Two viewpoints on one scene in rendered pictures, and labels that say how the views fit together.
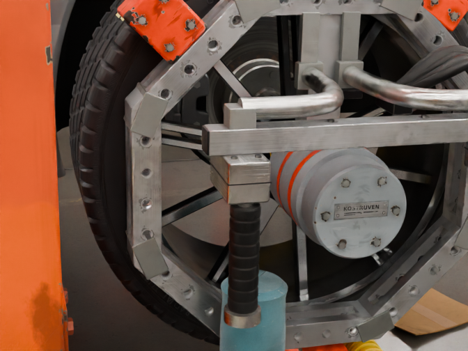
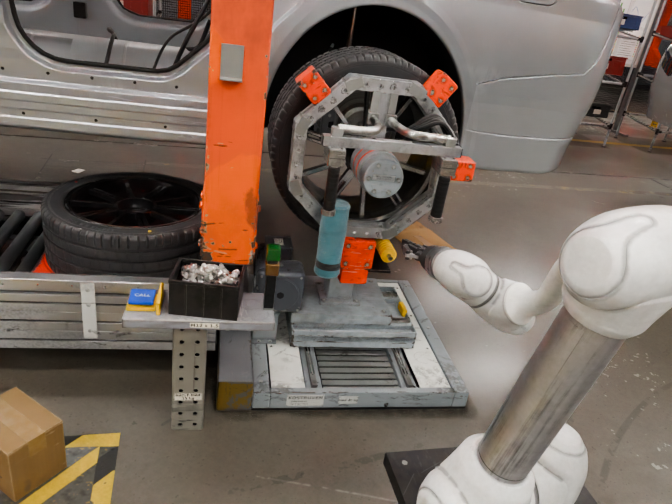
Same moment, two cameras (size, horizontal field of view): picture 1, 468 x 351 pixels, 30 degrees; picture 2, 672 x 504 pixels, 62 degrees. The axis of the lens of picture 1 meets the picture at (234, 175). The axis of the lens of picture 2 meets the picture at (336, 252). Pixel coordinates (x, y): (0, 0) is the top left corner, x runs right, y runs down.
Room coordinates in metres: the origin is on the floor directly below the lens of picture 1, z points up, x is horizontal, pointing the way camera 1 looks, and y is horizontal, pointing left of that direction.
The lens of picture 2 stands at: (-0.62, -0.10, 1.39)
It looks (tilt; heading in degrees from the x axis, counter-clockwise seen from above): 26 degrees down; 2
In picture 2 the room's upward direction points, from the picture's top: 9 degrees clockwise
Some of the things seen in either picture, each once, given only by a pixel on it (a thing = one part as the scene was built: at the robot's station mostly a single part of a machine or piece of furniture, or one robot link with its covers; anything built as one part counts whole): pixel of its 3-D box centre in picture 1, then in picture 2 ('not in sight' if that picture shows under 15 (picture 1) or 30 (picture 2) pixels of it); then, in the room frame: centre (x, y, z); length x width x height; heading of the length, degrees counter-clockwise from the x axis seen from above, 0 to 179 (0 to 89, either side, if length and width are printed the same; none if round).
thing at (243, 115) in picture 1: (279, 66); (358, 113); (1.06, -0.05, 1.03); 0.19 x 0.18 x 0.11; 15
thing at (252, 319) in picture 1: (244, 260); (331, 189); (0.94, -0.01, 0.83); 0.04 x 0.04 x 0.16
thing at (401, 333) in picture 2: not in sight; (346, 313); (1.39, -0.13, 0.13); 0.50 x 0.36 x 0.10; 105
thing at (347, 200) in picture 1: (331, 186); (376, 168); (1.14, -0.14, 0.85); 0.21 x 0.14 x 0.14; 15
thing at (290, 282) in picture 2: not in sight; (274, 281); (1.34, 0.18, 0.26); 0.42 x 0.18 x 0.35; 15
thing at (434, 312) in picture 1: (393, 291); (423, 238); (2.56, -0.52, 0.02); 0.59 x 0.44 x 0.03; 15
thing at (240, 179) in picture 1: (239, 170); (334, 153); (0.97, -0.01, 0.93); 0.09 x 0.05 x 0.05; 15
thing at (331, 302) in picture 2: not in sight; (340, 273); (1.37, -0.07, 0.32); 0.40 x 0.30 x 0.28; 105
